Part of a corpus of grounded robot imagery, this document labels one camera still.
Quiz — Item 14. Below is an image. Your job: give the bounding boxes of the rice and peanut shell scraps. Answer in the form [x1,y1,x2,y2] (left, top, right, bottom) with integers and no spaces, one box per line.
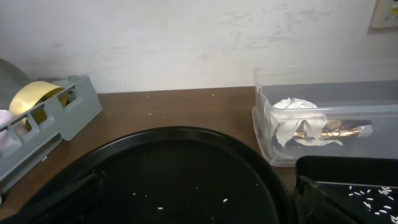
[346,185,397,224]

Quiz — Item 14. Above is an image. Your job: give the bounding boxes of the grey round plate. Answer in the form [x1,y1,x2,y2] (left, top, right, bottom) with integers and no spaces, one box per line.
[0,59,32,110]

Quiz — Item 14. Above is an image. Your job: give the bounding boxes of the white napkin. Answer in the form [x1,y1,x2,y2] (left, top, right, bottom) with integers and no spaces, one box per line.
[261,98,343,149]

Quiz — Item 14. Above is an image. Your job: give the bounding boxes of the yellow bowl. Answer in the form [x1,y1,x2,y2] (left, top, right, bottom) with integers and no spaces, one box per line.
[9,81,68,131]

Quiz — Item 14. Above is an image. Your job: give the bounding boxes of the black rectangular tray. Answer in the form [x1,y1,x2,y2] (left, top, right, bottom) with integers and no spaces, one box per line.
[295,156,397,224]

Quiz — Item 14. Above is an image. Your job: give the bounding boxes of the beige wall outlet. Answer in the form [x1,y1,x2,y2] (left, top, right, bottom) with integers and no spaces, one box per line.
[370,0,397,29]

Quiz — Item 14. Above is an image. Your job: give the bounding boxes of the round black tray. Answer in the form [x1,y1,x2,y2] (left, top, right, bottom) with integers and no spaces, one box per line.
[0,126,298,224]

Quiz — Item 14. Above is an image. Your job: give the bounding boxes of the grey dishwasher rack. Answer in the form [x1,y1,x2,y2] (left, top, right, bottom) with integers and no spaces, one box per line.
[1,75,103,194]

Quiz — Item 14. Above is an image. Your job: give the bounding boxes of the clear plastic bin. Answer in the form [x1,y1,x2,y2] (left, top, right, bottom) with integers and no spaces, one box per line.
[252,64,397,167]

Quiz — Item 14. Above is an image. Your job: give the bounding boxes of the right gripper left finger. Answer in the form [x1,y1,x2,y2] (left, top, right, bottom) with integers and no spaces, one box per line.
[1,172,106,224]

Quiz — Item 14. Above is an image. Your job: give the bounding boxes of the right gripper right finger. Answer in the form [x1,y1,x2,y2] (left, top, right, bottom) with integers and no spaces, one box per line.
[294,175,361,224]

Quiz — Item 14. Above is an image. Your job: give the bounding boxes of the gold brown snack wrapper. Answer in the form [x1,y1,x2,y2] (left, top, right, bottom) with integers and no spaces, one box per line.
[294,119,373,140]

